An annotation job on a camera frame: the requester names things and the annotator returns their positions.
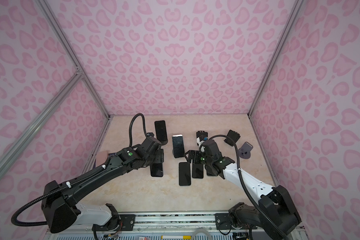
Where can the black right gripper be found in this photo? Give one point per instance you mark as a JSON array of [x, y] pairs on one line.
[[191, 155]]

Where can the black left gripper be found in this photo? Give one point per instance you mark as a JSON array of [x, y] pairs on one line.
[[160, 155]]

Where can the silver-edged black phone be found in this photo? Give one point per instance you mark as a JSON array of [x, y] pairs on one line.
[[178, 146]]

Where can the black folding stand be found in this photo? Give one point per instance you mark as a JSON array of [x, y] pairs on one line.
[[200, 133], [232, 138]]

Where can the grey round stand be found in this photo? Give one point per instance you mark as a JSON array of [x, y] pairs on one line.
[[245, 150]]

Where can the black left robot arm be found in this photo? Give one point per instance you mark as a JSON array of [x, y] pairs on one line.
[[62, 207]]

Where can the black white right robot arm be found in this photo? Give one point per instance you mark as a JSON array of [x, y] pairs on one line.
[[272, 208]]

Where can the pink and blue cards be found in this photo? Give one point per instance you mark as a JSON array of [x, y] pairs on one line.
[[102, 158]]

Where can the clear plastic tube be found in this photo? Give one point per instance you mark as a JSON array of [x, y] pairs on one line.
[[202, 231]]

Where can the yellow white marker pen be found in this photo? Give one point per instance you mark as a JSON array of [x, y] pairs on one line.
[[175, 237]]

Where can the left corner aluminium profile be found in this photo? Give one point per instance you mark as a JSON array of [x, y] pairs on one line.
[[57, 29]]

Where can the corner aluminium profile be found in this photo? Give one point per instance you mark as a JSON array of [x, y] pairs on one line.
[[295, 13], [57, 29]]

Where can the left diagonal aluminium strut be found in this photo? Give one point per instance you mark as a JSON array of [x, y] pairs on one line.
[[27, 136]]

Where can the right corner aluminium profile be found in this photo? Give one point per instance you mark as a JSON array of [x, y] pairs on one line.
[[295, 13]]

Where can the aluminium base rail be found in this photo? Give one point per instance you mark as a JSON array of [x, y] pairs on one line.
[[152, 225]]

